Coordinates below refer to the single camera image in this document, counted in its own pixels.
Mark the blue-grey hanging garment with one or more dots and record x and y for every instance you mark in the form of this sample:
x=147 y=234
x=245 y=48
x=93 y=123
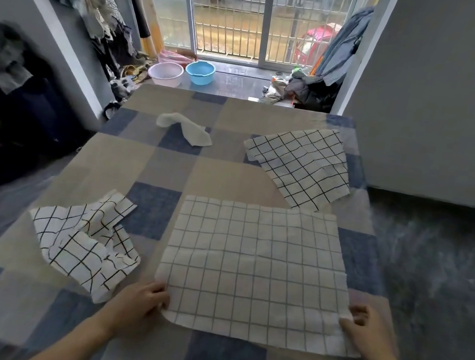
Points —
x=342 y=44

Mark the white black-checked cloth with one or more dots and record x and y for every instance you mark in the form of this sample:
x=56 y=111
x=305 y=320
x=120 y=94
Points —
x=304 y=164
x=253 y=266
x=77 y=253

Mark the person's left forearm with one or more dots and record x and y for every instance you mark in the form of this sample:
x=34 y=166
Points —
x=74 y=347

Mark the person's right hand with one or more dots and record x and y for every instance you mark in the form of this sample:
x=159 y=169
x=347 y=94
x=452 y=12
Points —
x=369 y=340

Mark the yellow curtain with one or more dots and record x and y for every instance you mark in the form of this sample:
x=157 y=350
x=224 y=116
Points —
x=148 y=11

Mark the deep pink basin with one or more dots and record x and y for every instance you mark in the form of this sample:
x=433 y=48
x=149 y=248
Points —
x=174 y=57

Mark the person's left hand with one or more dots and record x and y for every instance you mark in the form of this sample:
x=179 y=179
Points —
x=135 y=307

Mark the pale pink basin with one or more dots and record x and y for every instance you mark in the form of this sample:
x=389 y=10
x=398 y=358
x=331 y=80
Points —
x=165 y=74

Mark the blue beige plaid tablecloth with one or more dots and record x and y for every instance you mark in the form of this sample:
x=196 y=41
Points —
x=220 y=175

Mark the dark blue suitcase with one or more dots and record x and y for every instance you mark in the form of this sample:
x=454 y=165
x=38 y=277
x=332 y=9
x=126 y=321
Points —
x=25 y=117

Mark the plain white cloth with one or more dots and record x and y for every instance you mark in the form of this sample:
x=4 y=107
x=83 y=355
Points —
x=191 y=135

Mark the rack of hanging clothes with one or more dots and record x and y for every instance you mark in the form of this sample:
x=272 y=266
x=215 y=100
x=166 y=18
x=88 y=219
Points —
x=102 y=18

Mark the red car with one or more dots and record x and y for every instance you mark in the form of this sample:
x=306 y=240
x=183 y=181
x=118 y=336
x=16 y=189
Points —
x=314 y=44

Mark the pile of shoes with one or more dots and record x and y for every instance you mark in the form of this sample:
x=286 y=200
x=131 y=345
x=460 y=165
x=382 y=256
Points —
x=123 y=86

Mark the blue basin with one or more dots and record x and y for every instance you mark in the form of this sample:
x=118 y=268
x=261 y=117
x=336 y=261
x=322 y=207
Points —
x=199 y=73

